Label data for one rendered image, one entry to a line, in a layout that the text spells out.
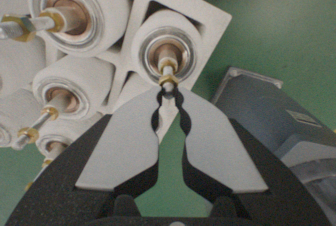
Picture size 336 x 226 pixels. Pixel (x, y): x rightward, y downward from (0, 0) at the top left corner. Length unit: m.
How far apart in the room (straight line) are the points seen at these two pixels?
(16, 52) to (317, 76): 0.74
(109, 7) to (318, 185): 0.37
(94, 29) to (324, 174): 0.36
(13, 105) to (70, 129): 0.11
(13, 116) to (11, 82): 0.08
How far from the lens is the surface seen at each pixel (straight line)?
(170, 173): 0.85
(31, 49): 0.34
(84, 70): 0.27
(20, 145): 0.22
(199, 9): 0.27
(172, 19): 0.20
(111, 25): 0.21
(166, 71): 0.16
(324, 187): 0.34
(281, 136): 0.34
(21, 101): 0.40
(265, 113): 0.38
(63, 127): 0.33
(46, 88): 0.28
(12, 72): 0.31
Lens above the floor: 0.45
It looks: 57 degrees down
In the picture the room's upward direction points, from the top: 179 degrees clockwise
